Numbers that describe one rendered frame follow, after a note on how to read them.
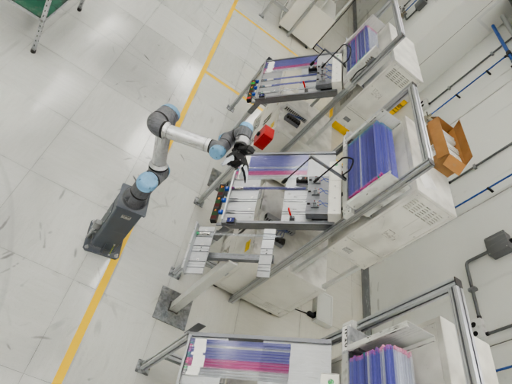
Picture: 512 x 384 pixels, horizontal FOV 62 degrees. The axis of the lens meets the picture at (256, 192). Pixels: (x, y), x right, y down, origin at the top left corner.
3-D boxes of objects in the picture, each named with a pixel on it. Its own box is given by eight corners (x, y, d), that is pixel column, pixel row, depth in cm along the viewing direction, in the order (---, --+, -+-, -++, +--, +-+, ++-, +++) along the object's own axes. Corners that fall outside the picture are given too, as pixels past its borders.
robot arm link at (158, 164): (140, 183, 263) (150, 107, 228) (154, 171, 274) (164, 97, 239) (158, 191, 261) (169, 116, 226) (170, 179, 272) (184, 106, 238)
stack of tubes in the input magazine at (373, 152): (347, 199, 246) (382, 173, 229) (347, 144, 281) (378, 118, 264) (363, 209, 250) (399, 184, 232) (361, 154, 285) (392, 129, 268)
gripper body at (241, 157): (235, 171, 215) (240, 154, 222) (246, 165, 210) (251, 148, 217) (223, 163, 212) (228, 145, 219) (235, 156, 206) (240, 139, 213)
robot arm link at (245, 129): (244, 132, 231) (257, 128, 227) (240, 147, 225) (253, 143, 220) (235, 123, 227) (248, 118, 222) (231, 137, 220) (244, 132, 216)
